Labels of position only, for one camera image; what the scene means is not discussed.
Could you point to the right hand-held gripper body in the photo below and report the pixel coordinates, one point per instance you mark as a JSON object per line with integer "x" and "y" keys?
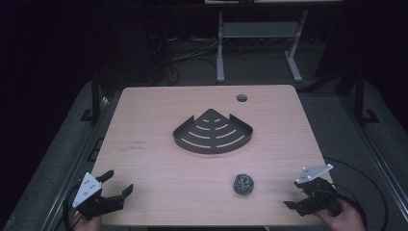
{"x": 317, "y": 192}

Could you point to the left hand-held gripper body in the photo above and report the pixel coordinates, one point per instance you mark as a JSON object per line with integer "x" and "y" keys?
{"x": 86, "y": 190}

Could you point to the steel wool ball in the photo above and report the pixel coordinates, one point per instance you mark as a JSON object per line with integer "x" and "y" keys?
{"x": 243, "y": 184}

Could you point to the black metal corner rack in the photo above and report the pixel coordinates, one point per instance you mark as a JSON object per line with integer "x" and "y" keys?
{"x": 211, "y": 134}

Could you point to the person's left hand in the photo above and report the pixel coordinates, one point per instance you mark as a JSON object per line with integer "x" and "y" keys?
{"x": 87, "y": 224}

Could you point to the person's right hand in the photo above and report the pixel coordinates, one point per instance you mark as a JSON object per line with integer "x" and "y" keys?
{"x": 344, "y": 220}

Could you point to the black metal stand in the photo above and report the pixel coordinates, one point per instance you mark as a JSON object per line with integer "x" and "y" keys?
{"x": 95, "y": 96}
{"x": 360, "y": 96}

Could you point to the aluminium frame rail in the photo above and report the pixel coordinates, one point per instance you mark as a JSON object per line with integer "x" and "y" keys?
{"x": 77, "y": 166}
{"x": 378, "y": 160}

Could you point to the white metal desk frame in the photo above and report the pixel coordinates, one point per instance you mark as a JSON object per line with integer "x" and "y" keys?
{"x": 260, "y": 30}

